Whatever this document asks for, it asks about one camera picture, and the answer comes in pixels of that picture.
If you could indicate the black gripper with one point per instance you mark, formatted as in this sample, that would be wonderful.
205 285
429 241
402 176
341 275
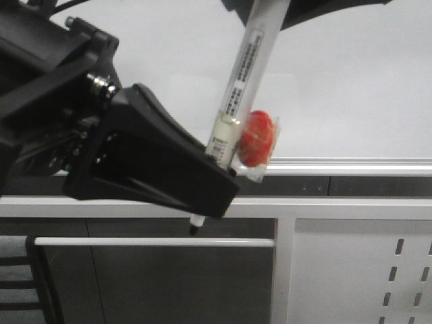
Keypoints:
56 84

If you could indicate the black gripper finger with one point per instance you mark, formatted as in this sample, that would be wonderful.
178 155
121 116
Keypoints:
139 152
299 11

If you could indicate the white whiteboard marker pen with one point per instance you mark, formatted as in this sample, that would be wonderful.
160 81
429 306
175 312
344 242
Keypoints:
262 27

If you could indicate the red round magnet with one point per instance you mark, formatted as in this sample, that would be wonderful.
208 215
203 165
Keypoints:
257 139

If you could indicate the white perforated metal panel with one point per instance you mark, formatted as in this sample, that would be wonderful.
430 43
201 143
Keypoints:
360 271

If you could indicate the whiteboard with aluminium frame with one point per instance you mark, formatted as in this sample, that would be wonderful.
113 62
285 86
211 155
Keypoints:
351 89

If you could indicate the white horizontal rail bar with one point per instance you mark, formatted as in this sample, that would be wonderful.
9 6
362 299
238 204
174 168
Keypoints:
160 242

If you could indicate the white metal stand frame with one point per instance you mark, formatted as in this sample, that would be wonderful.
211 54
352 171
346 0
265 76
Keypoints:
287 211

